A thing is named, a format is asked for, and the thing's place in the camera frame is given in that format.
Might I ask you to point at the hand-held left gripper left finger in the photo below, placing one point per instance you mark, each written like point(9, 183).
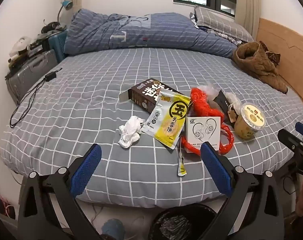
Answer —
point(86, 170)

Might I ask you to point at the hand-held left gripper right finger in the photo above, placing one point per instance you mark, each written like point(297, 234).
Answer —
point(216, 170)

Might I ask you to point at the black trash bin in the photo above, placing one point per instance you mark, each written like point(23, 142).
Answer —
point(176, 220)

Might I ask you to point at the yellow white snack packet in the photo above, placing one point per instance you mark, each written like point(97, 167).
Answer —
point(171, 120)

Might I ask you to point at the black packet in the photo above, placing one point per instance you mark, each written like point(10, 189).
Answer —
point(222, 102)

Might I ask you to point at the brown snack box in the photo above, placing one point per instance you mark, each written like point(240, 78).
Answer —
point(144, 97)

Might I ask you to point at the small yellow sachet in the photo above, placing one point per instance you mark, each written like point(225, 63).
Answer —
point(182, 170)

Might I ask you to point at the white earphone box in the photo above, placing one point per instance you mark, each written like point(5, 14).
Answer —
point(204, 132)

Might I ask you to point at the yellow pudding cup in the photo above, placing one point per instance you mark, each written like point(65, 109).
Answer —
point(249, 125)

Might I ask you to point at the brown paper tag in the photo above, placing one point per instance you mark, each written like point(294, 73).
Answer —
point(232, 115)

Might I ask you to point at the crumpled white tissue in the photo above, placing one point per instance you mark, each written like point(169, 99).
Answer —
point(130, 132)

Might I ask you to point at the blue slipper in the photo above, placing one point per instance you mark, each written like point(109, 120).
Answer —
point(112, 227)

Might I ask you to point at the grey checked bed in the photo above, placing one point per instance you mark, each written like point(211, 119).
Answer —
point(91, 105)

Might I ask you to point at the orange plastic bag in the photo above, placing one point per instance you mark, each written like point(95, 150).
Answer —
point(201, 105)

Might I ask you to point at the wooden headboard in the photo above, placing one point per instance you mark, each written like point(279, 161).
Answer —
point(291, 55)

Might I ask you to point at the brown quilted jacket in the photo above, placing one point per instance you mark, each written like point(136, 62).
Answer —
point(256, 62)

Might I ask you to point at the grey suitcase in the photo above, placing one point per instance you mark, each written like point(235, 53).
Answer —
point(29, 72)

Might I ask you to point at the grey checked pillow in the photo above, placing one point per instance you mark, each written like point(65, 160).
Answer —
point(221, 25)

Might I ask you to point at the blue striped quilt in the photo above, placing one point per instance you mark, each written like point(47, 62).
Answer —
point(104, 35)

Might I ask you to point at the dark clutter pile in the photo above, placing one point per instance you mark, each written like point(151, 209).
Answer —
point(36, 42)

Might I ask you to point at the blue desk lamp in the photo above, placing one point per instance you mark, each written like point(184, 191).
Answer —
point(67, 4)

